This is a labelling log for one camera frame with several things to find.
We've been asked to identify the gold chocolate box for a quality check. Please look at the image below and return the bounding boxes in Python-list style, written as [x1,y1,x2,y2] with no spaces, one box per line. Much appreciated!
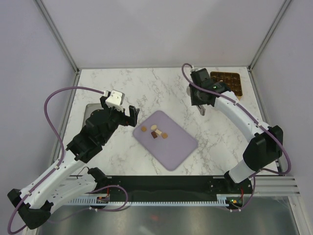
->
[210,71,243,100]

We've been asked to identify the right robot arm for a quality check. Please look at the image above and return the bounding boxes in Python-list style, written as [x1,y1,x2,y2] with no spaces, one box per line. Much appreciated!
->
[189,69,283,193]

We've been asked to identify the left aluminium frame post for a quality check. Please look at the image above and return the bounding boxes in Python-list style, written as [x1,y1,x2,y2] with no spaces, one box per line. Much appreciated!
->
[34,0,81,74]

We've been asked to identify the aluminium frame post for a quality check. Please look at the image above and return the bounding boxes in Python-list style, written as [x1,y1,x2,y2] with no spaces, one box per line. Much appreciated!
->
[247,0,293,71]
[34,0,81,74]

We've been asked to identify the brown rectangular chocolate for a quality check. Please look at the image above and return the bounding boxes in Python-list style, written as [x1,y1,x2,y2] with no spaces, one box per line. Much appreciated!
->
[151,131,157,139]

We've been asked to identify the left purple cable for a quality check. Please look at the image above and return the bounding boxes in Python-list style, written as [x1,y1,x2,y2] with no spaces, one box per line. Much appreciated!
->
[6,87,106,233]

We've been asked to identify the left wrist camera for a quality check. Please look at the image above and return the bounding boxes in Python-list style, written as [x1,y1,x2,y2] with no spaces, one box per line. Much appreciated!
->
[105,90,125,112]

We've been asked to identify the lavender tray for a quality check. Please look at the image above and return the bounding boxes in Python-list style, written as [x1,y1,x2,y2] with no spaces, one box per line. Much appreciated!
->
[133,110,198,171]

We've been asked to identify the white cable duct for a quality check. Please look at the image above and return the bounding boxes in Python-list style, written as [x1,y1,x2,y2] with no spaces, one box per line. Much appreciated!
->
[66,194,244,207]

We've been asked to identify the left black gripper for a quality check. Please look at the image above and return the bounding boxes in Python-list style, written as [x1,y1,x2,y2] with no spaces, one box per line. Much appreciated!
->
[101,97,139,144]

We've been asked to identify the metal tongs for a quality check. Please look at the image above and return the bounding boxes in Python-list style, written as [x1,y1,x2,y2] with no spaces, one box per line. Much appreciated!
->
[186,86,206,116]

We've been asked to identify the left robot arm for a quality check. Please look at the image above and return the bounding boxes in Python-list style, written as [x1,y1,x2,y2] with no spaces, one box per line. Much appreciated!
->
[7,100,139,230]

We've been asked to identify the aluminium rail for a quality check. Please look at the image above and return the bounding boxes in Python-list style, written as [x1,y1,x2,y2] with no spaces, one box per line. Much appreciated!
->
[254,176,300,197]

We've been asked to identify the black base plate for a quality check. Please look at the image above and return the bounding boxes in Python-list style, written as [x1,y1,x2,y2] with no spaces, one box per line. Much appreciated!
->
[96,176,252,202]

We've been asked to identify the right aluminium frame post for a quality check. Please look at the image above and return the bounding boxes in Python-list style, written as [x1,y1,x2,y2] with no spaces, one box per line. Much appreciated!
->
[247,0,293,71]

